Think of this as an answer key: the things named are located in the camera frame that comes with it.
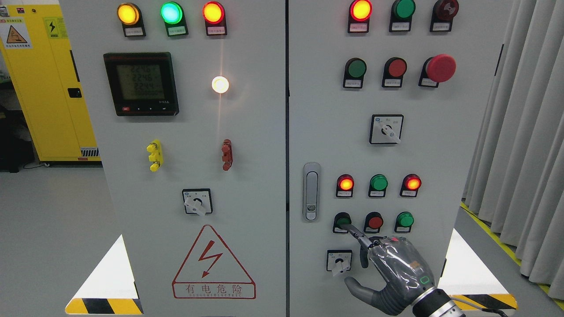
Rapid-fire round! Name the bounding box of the grey robotic humanoid hand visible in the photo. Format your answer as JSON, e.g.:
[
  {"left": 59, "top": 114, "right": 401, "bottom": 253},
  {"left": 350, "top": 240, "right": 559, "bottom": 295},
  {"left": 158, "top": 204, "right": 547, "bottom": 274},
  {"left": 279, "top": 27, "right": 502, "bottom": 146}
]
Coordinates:
[{"left": 339, "top": 224, "right": 434, "bottom": 316}]

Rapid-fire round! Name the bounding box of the green start push button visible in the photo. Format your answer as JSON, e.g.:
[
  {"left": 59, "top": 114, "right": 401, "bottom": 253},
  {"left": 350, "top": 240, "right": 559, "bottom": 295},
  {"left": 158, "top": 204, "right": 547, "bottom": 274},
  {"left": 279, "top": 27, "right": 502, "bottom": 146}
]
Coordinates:
[{"left": 332, "top": 211, "right": 351, "bottom": 233}]

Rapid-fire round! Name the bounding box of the green push button lower right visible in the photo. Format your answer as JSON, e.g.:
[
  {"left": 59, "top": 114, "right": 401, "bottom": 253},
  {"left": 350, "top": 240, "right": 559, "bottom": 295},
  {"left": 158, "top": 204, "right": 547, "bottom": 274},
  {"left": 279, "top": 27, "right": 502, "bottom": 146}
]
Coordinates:
[{"left": 393, "top": 211, "right": 415, "bottom": 233}]

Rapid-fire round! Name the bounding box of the red stop push button lower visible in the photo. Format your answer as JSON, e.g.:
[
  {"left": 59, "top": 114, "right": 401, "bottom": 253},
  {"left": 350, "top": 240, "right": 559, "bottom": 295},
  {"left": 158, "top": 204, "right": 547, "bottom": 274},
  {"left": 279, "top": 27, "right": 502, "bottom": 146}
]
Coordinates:
[{"left": 363, "top": 211, "right": 383, "bottom": 233}]

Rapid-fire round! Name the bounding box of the red push button upper row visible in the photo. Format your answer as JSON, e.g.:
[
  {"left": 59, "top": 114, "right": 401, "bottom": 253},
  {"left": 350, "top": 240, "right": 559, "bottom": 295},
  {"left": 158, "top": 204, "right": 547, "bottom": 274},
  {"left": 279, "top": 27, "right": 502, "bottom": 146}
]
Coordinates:
[{"left": 381, "top": 57, "right": 407, "bottom": 88}]

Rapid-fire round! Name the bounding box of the red mushroom emergency stop button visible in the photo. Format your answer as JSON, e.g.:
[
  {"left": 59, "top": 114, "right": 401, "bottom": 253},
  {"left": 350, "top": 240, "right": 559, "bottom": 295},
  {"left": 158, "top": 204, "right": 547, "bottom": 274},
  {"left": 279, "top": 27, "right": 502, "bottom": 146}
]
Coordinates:
[{"left": 418, "top": 54, "right": 457, "bottom": 88}]

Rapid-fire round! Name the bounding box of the green push button upper row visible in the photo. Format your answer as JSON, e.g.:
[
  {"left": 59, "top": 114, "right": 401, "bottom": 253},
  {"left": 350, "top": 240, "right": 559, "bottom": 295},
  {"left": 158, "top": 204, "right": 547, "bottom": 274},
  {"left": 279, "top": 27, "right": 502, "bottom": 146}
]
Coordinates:
[{"left": 342, "top": 58, "right": 367, "bottom": 89}]

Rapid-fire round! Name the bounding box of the white rotary selector lower right door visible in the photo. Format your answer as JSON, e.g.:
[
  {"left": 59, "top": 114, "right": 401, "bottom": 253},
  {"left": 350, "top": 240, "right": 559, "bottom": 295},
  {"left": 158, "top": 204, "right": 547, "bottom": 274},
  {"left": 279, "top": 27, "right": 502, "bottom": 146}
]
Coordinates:
[{"left": 326, "top": 249, "right": 353, "bottom": 277}]

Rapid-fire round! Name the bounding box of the white rotary selector door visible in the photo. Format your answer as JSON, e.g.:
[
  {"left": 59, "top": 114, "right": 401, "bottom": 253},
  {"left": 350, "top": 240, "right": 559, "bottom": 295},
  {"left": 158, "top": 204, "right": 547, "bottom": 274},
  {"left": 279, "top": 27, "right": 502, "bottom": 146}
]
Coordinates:
[
  {"left": 182, "top": 188, "right": 213, "bottom": 215},
  {"left": 326, "top": 249, "right": 353, "bottom": 277}
]

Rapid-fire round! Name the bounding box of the red indicator lamp lower right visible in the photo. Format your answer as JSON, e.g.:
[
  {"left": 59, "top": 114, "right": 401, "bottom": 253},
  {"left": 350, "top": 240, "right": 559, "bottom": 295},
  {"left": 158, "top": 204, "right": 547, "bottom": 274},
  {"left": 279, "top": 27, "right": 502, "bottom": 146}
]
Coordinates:
[{"left": 400, "top": 174, "right": 422, "bottom": 197}]

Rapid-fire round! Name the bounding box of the red indicator lamp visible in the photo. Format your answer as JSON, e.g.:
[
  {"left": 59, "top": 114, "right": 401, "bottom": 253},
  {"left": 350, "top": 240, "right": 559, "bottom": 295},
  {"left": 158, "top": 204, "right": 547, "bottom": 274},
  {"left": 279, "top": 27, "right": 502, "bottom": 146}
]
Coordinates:
[
  {"left": 336, "top": 174, "right": 355, "bottom": 198},
  {"left": 347, "top": 0, "right": 372, "bottom": 33},
  {"left": 400, "top": 174, "right": 422, "bottom": 197},
  {"left": 203, "top": 1, "right": 227, "bottom": 36}
]

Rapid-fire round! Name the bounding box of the green indicator lamp lower middle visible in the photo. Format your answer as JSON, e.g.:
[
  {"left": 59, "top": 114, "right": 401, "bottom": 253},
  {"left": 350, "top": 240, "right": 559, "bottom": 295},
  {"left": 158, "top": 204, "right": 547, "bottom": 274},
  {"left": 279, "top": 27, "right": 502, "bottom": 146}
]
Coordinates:
[{"left": 368, "top": 174, "right": 389, "bottom": 198}]

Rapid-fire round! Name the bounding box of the green indicator lamp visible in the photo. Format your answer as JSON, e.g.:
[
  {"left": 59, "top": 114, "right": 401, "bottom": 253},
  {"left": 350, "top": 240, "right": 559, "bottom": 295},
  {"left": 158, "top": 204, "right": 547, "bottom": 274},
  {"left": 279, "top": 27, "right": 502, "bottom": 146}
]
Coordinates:
[
  {"left": 160, "top": 1, "right": 189, "bottom": 37},
  {"left": 389, "top": 0, "right": 416, "bottom": 33},
  {"left": 368, "top": 174, "right": 389, "bottom": 198}
]

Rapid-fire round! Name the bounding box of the red indicator lamp lower left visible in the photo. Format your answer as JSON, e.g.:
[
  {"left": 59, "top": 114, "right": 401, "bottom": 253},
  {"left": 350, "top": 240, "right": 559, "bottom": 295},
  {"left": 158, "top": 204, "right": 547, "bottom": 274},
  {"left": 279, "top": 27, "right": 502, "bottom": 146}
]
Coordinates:
[{"left": 336, "top": 174, "right": 355, "bottom": 198}]

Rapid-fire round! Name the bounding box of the grey curtain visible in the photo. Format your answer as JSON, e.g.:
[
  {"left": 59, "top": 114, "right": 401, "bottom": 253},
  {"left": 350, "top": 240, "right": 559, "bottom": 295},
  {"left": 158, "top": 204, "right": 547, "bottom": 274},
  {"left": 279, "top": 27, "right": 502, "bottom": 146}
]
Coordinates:
[{"left": 464, "top": 0, "right": 564, "bottom": 299}]

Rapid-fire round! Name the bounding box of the white rotary selector upper right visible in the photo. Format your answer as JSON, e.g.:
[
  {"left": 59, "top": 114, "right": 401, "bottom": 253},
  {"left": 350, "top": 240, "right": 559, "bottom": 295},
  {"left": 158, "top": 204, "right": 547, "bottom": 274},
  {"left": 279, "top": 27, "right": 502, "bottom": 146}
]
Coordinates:
[{"left": 369, "top": 114, "right": 404, "bottom": 145}]

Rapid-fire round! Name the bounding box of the right grey cabinet door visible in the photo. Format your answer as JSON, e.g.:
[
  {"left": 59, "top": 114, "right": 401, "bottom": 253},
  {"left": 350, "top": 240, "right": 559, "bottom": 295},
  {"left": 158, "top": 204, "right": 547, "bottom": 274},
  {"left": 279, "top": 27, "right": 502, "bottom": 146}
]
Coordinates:
[{"left": 289, "top": 0, "right": 514, "bottom": 317}]

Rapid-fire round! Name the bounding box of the grey cabinet door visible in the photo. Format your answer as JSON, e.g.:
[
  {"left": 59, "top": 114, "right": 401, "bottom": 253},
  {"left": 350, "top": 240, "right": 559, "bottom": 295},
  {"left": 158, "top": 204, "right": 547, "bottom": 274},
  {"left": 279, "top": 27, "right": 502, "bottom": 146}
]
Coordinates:
[
  {"left": 59, "top": 0, "right": 287, "bottom": 317},
  {"left": 289, "top": 0, "right": 514, "bottom": 317}
]

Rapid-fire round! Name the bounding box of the red electric danger warning sticker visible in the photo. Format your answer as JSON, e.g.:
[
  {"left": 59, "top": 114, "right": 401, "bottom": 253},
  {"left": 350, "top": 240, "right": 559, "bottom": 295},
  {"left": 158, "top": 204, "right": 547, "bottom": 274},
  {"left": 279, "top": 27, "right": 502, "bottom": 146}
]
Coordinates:
[{"left": 172, "top": 225, "right": 256, "bottom": 299}]

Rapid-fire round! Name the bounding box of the red test terminal block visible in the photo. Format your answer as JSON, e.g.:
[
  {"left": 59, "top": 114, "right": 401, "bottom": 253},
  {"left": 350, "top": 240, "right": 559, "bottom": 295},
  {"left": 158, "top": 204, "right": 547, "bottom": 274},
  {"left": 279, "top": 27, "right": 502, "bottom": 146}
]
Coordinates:
[{"left": 221, "top": 139, "right": 234, "bottom": 171}]

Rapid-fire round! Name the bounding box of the white rotary selector left door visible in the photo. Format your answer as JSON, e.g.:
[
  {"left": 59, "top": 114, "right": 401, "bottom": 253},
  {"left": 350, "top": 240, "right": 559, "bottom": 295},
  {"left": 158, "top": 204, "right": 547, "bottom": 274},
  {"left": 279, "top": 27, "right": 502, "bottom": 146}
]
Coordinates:
[{"left": 182, "top": 188, "right": 213, "bottom": 215}]

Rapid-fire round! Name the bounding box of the green indicator lamp top right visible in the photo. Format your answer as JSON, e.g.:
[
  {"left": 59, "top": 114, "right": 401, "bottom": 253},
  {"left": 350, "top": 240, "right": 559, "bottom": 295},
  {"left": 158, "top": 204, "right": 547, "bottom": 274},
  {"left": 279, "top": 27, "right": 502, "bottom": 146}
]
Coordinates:
[{"left": 389, "top": 0, "right": 416, "bottom": 33}]

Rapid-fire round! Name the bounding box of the white glowing indicator lamp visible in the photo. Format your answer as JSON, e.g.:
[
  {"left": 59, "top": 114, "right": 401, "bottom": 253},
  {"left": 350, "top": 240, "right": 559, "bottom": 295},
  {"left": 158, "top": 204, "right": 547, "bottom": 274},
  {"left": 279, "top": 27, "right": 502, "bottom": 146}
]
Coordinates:
[{"left": 211, "top": 76, "right": 230, "bottom": 94}]

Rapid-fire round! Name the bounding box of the dark red buzzer lamp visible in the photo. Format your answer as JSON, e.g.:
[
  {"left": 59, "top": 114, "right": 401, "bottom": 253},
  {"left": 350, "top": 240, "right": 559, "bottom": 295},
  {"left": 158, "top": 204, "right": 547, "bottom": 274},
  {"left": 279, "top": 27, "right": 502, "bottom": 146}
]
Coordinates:
[{"left": 430, "top": 0, "right": 460, "bottom": 33}]

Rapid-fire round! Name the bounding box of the red indicator lamp top right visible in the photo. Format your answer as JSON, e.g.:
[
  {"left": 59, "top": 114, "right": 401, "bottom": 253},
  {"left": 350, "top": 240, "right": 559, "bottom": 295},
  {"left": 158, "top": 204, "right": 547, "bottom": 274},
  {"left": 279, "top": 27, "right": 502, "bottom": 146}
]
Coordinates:
[{"left": 347, "top": 0, "right": 372, "bottom": 33}]

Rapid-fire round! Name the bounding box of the yellow test terminal block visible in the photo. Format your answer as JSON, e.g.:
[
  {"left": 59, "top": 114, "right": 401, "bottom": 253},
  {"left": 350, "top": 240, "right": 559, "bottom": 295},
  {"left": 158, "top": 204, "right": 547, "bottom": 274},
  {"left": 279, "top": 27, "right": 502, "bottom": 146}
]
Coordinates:
[{"left": 146, "top": 139, "right": 163, "bottom": 172}]

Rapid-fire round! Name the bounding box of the left grey cabinet door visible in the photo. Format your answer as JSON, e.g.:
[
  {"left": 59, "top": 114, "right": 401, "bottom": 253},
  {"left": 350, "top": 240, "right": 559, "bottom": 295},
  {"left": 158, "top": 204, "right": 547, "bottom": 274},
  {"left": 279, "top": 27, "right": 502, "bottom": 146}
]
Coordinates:
[{"left": 59, "top": 0, "right": 287, "bottom": 317}]

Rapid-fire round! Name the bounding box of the red indicator lamp top left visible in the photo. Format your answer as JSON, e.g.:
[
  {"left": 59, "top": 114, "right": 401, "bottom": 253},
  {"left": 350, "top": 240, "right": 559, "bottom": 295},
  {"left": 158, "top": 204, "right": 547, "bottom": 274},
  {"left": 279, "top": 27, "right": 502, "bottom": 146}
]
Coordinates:
[{"left": 203, "top": 1, "right": 227, "bottom": 36}]

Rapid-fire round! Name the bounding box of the black digital power meter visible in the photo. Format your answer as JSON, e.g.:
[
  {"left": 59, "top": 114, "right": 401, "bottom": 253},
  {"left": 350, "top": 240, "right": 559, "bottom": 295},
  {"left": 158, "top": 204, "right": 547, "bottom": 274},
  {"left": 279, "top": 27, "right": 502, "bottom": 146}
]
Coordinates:
[{"left": 103, "top": 52, "right": 179, "bottom": 116}]

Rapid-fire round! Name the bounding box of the green indicator lamp top left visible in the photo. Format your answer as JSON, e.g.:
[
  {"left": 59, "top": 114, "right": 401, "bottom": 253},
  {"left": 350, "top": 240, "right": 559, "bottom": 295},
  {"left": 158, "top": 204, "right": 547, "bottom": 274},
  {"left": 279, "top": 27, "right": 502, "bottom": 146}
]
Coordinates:
[{"left": 160, "top": 1, "right": 189, "bottom": 37}]

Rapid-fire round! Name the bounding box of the yellow indicator lamp top left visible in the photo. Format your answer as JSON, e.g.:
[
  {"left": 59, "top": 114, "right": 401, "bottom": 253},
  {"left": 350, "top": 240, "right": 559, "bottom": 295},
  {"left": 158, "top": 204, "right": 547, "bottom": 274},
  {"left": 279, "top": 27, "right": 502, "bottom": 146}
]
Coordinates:
[{"left": 117, "top": 3, "right": 146, "bottom": 37}]

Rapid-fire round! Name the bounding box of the yellow safety storage cabinet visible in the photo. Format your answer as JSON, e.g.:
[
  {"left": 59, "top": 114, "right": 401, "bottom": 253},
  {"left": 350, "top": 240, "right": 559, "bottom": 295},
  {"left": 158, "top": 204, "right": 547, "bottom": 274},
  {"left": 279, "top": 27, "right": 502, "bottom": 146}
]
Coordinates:
[{"left": 1, "top": 3, "right": 101, "bottom": 163}]

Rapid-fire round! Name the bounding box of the grey cabinet door handle lock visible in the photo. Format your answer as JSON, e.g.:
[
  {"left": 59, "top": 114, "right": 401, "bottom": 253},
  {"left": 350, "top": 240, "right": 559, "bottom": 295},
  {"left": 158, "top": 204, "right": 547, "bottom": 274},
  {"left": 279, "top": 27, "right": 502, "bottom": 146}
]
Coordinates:
[{"left": 302, "top": 162, "right": 321, "bottom": 221}]

